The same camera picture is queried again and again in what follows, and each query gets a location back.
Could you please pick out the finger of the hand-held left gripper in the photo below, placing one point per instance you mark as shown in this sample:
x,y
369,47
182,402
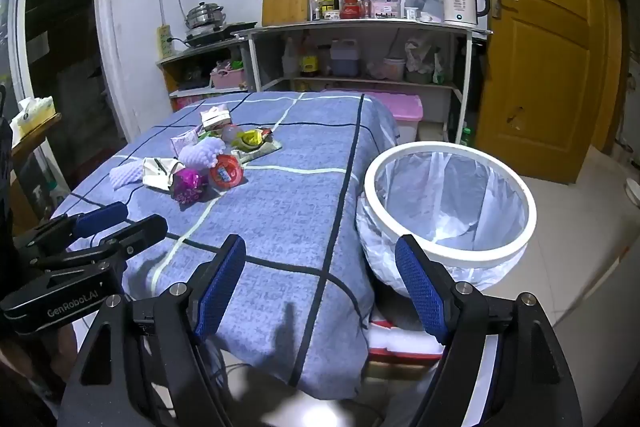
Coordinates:
x,y
142,229
102,216

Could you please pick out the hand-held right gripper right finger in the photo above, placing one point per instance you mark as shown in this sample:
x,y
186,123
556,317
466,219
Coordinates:
x,y
420,287

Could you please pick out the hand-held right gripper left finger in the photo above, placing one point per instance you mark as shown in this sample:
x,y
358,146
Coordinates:
x,y
220,287

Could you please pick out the white foam sheet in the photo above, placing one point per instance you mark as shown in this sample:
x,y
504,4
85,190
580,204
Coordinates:
x,y
126,174

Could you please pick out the purple foil wrapper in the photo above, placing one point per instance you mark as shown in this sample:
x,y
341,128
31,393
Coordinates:
x,y
187,187

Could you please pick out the pale purple foam net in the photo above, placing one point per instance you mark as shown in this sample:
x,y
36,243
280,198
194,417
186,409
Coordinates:
x,y
202,153

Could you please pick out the pink packet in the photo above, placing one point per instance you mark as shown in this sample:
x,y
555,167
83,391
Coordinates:
x,y
185,142

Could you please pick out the clear plastic cup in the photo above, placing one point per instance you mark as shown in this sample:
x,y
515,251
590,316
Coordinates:
x,y
231,134

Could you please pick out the pink and white carton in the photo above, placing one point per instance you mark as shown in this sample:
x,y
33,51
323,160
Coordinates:
x,y
215,119

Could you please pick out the yellow wrapper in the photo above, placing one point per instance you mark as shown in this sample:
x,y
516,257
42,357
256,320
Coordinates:
x,y
250,140

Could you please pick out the white wrapper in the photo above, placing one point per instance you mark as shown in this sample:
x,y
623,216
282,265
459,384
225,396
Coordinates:
x,y
265,151

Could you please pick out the brown wrapper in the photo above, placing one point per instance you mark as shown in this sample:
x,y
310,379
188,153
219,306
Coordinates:
x,y
265,133

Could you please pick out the red and white box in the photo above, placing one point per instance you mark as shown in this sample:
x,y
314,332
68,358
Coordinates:
x,y
405,347

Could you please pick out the blue checked tablecloth table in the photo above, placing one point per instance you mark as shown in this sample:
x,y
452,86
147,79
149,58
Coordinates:
x,y
290,197

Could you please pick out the yellow tissue box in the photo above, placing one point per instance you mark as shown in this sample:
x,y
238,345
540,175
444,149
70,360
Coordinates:
x,y
32,114

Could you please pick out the green plastic bottle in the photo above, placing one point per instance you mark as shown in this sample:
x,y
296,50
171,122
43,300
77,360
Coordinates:
x,y
466,137

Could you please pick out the pink basket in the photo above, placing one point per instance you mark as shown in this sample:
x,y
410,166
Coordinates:
x,y
227,77

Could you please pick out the pink lid storage box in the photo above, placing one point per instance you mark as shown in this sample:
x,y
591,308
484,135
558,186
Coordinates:
x,y
395,107

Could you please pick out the yellow power strip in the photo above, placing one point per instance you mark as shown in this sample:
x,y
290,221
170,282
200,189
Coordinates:
x,y
164,42

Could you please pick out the low wooden shelf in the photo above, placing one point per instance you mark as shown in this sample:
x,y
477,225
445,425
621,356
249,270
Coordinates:
x,y
200,52

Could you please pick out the black induction cooker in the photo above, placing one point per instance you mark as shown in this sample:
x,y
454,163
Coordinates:
x,y
220,33

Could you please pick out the green packet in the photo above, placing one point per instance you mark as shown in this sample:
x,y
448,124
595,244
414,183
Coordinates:
x,y
438,72

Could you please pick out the steel pot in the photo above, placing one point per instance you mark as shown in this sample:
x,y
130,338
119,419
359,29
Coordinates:
x,y
204,16

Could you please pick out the white plastic jug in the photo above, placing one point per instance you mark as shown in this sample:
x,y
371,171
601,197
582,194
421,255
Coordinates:
x,y
290,59

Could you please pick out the crumpled plastic bags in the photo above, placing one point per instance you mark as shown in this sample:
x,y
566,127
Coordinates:
x,y
420,57

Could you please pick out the white floor bowl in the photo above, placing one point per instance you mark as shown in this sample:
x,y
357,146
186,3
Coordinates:
x,y
633,192

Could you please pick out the dark bottle with yellow label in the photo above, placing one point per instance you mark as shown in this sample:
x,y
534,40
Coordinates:
x,y
309,62

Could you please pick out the purple plastic jug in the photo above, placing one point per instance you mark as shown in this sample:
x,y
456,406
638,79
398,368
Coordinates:
x,y
345,59

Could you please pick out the yellow wooden door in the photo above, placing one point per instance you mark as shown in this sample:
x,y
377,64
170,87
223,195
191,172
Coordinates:
x,y
540,47

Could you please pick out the white shelf unit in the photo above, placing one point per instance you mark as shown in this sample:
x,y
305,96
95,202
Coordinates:
x,y
360,24

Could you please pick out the clear jar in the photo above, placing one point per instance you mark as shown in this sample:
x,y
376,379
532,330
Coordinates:
x,y
316,7

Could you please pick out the clear plastic container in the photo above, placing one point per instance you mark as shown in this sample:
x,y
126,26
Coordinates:
x,y
422,2

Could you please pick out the red jar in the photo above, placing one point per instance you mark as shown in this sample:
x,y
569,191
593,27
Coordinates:
x,y
350,8

